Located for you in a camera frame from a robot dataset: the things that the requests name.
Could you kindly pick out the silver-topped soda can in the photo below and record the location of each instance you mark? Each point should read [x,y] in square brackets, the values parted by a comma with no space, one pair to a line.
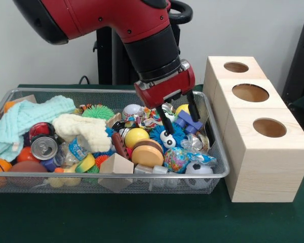
[44,148]

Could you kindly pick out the cream knitted cloth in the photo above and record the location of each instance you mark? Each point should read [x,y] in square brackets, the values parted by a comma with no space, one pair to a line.
[86,129]

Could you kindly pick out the blue white plastic packet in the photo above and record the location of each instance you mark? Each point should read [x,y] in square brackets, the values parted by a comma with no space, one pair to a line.
[202,158]

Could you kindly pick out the toy burger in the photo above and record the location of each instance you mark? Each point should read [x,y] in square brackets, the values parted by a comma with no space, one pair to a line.
[147,153]

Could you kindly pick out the yellow ball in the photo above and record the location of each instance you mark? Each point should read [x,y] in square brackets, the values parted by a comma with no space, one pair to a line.
[183,109]
[136,135]

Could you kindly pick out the plain wooden block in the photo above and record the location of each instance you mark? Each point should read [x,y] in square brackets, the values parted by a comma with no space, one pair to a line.
[115,164]

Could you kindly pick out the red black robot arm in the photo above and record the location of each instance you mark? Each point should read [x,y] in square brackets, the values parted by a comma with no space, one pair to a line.
[116,17]

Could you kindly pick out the wooden box with three holes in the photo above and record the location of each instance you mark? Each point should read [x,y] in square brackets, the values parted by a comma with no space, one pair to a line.
[268,172]

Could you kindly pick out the mint green knitted cloth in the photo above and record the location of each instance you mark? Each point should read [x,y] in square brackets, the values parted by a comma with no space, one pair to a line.
[20,119]

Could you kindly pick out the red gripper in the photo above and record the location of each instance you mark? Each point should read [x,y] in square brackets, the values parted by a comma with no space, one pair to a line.
[164,91]

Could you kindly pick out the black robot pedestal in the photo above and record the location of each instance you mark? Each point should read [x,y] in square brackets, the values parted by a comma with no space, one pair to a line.
[106,63]

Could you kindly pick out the clear mesh bin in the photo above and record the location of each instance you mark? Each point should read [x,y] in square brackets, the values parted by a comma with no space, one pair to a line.
[73,188]

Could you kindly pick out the purple toy block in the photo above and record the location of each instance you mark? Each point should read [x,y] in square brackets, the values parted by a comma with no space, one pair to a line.
[185,120]

